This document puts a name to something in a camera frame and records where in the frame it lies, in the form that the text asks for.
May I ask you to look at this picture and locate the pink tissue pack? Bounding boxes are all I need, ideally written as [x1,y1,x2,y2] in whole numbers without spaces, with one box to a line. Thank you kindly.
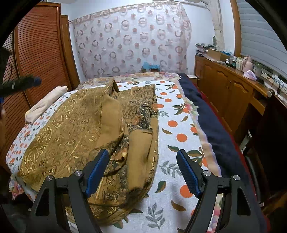
[243,69,257,81]

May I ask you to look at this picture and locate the box with blue cloth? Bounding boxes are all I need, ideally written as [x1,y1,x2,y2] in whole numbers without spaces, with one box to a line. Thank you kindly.
[141,62,160,73]

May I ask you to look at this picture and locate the brown gold patterned garment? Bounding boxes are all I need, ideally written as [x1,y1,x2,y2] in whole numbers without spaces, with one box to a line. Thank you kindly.
[18,81,158,226]

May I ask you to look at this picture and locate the orange fruit print blanket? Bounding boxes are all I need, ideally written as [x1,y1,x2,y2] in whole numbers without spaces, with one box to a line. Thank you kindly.
[5,79,225,233]

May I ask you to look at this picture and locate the navy blue bed sheet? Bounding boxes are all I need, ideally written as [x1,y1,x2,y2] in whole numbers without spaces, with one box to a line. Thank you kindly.
[179,73,268,232]

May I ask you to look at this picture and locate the grey window roller blind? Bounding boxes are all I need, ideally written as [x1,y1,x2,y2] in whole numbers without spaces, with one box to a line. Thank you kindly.
[236,0,286,78]

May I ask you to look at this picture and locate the sheer circle patterned curtain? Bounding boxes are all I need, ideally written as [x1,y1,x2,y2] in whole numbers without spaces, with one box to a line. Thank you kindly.
[72,2,191,79]

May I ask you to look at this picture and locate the cardboard box on sideboard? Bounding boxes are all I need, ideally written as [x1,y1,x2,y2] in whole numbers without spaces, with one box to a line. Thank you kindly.
[207,49,230,62]

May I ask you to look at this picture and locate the person's left hand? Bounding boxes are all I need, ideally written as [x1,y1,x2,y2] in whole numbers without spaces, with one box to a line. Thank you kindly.
[0,105,6,150]

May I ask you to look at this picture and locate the long wooden sideboard cabinet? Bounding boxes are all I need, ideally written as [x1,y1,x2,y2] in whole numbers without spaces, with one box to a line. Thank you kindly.
[194,55,268,144]

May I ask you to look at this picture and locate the brown louvered wooden wardrobe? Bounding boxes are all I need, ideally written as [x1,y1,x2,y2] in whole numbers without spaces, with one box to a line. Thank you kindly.
[1,2,80,170]

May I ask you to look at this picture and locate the stack of folded fabrics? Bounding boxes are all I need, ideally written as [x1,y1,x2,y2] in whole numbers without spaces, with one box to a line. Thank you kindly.
[195,43,216,56]

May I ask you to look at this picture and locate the floral rose bed quilt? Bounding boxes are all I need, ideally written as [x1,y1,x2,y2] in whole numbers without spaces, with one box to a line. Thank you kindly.
[76,72,181,90]

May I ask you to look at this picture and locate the pale pink pillow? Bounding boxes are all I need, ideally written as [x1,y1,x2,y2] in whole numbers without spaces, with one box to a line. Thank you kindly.
[25,86,68,124]

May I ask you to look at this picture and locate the white bottles on sideboard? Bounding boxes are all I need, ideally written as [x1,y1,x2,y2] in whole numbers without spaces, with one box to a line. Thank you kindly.
[225,56,243,71]

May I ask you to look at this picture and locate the beige tied side curtain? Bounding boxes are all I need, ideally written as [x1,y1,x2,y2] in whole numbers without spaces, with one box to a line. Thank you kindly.
[208,0,225,51]

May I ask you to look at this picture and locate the pink thermos jug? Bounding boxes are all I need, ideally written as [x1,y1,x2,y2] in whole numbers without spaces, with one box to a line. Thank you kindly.
[242,56,253,72]

